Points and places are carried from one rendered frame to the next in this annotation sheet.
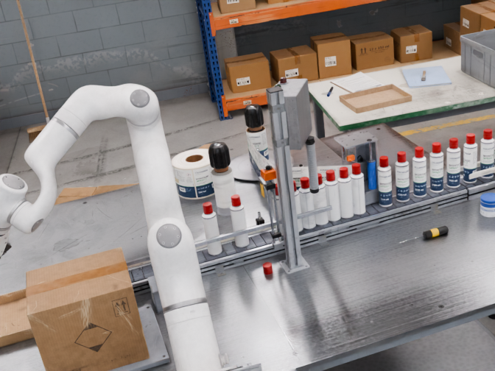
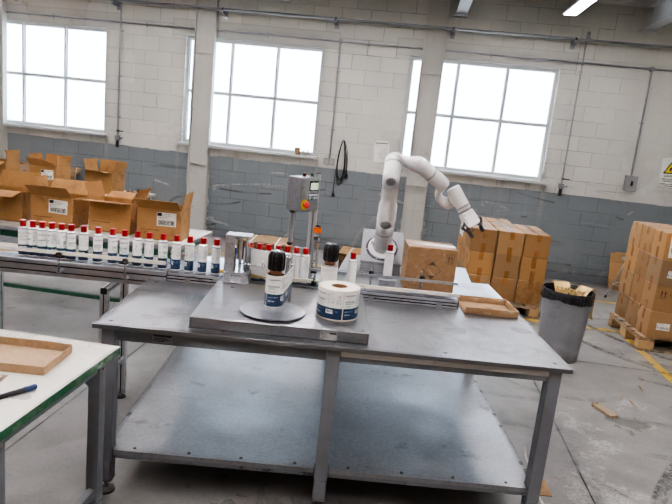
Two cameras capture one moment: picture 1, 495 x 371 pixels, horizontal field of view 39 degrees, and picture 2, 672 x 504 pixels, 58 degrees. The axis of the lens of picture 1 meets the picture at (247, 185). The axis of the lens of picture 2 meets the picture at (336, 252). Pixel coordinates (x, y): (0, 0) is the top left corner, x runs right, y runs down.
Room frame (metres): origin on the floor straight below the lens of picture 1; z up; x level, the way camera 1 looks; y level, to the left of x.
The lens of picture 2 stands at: (5.46, 0.81, 1.75)
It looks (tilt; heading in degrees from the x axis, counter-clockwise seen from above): 11 degrees down; 193
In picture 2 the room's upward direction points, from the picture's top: 6 degrees clockwise
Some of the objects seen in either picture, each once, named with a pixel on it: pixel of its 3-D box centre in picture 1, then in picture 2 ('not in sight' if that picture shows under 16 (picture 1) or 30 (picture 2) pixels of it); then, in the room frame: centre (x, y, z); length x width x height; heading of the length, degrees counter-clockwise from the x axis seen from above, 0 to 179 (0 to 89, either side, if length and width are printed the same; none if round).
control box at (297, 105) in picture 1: (289, 113); (303, 193); (2.17, -0.18, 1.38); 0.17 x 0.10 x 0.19; 159
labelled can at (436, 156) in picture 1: (436, 167); (189, 254); (2.40, -0.74, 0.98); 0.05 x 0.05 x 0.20
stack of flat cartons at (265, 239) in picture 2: not in sight; (265, 251); (-1.64, -1.75, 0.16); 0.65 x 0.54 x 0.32; 102
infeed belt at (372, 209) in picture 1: (268, 242); (313, 287); (2.23, -0.05, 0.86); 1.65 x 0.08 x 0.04; 104
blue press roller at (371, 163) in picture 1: (372, 178); not in sight; (2.39, -0.48, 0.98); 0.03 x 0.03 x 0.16
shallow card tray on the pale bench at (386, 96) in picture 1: (375, 98); (14, 354); (3.67, -0.78, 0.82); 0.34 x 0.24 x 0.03; 103
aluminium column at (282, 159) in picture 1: (285, 182); (311, 230); (2.10, -0.13, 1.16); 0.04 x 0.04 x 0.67; 14
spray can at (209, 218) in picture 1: (211, 228); (351, 270); (2.18, 0.15, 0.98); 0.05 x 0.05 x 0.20
